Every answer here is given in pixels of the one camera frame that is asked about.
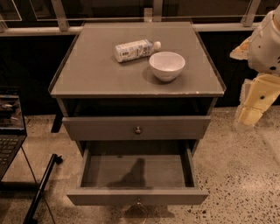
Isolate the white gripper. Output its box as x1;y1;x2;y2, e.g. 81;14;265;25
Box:
229;5;280;127

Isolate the blue label plastic bottle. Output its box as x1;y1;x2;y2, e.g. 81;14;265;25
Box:
115;39;161;63

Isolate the closed grey upper drawer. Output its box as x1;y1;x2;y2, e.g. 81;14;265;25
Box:
62;115;210;141

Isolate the grey drawer cabinet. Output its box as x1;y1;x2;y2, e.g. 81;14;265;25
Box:
48;21;228;152

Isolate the open grey middle drawer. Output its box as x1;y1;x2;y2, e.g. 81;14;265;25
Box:
67;140;208;206

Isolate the white ceramic bowl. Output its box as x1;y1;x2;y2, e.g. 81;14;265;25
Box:
149;52;186;81

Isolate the black laptop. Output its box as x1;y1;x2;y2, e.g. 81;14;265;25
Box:
0;87;27;180

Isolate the black metal stand bar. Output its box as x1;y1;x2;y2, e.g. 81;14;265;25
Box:
23;154;63;224

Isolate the metal railing frame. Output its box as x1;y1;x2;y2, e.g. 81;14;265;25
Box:
0;0;280;38

